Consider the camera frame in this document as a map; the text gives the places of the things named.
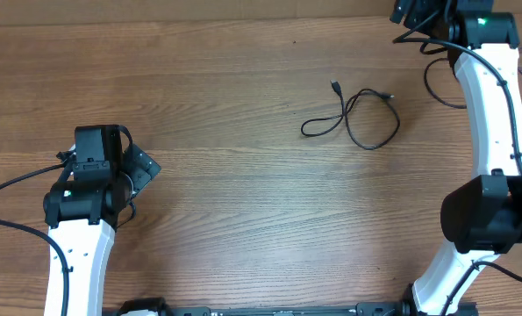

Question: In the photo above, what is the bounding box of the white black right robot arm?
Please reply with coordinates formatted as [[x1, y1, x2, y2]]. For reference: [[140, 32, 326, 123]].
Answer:
[[390, 0, 522, 315]]

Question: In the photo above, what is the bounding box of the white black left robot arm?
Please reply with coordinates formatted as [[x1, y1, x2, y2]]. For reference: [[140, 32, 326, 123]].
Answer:
[[43, 125, 161, 315]]

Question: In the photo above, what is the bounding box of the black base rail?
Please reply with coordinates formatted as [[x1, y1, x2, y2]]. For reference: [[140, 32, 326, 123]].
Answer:
[[102, 297, 479, 316]]

